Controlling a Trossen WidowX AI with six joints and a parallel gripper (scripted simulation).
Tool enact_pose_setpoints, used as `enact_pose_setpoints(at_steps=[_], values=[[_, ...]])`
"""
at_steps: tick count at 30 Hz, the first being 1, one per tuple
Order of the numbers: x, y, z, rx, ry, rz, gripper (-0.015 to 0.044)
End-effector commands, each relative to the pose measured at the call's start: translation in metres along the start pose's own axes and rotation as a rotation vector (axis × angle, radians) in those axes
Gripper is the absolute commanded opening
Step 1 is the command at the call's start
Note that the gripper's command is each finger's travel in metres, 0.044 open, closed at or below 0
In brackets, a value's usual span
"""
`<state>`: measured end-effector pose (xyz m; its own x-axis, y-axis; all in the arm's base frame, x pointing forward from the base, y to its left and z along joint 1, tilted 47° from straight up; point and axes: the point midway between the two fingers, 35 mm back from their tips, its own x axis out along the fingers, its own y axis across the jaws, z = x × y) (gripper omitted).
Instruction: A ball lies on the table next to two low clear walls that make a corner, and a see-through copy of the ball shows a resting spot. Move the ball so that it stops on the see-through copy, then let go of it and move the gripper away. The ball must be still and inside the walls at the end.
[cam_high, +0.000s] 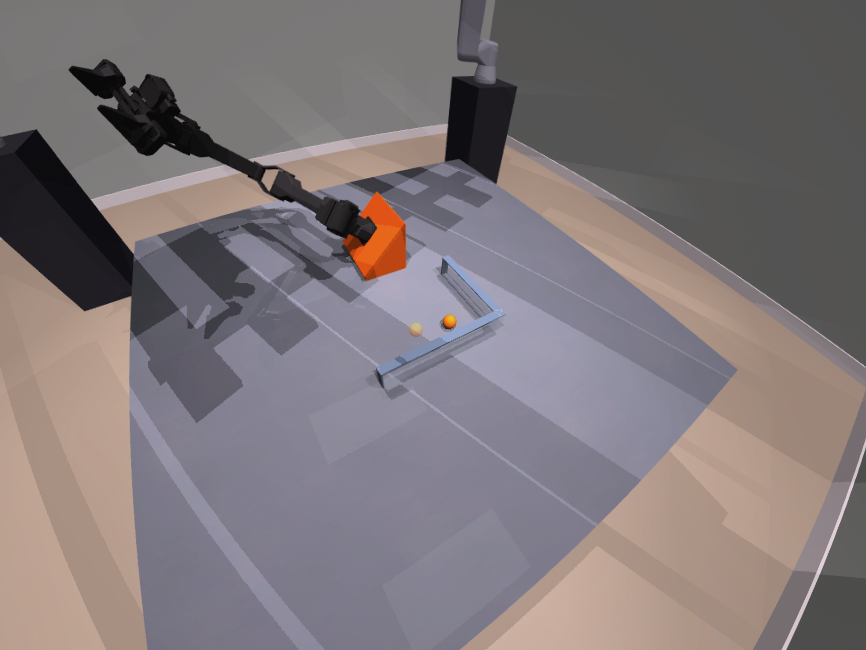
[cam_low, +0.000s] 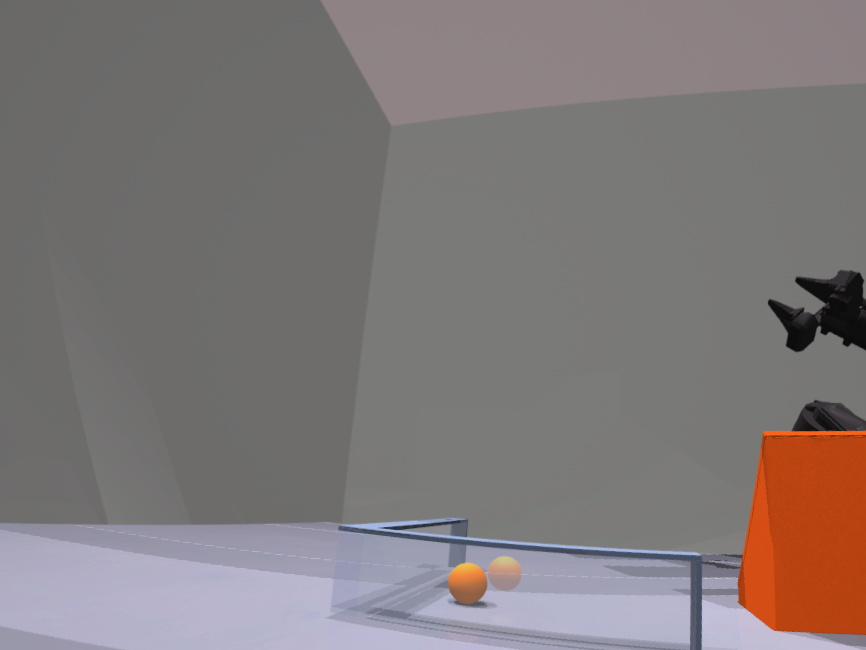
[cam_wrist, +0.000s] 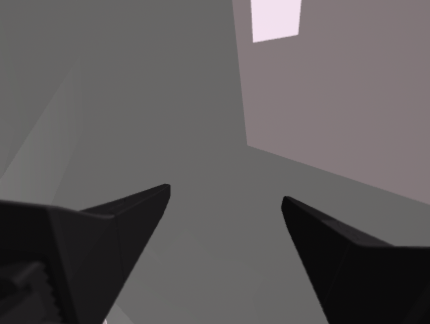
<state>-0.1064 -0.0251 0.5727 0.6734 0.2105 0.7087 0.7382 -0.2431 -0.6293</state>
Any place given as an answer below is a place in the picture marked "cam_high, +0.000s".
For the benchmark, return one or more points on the clear low glass walls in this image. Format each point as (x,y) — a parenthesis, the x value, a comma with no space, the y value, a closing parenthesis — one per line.
(481,309)

